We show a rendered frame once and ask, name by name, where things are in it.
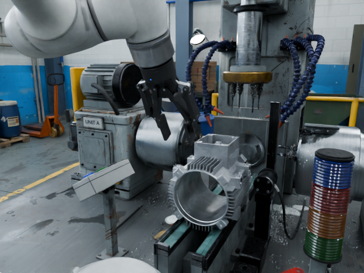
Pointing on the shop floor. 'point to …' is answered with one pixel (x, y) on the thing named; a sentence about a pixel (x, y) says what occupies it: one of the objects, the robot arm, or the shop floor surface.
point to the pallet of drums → (11, 124)
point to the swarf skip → (328, 109)
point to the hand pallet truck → (52, 123)
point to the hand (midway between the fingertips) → (177, 130)
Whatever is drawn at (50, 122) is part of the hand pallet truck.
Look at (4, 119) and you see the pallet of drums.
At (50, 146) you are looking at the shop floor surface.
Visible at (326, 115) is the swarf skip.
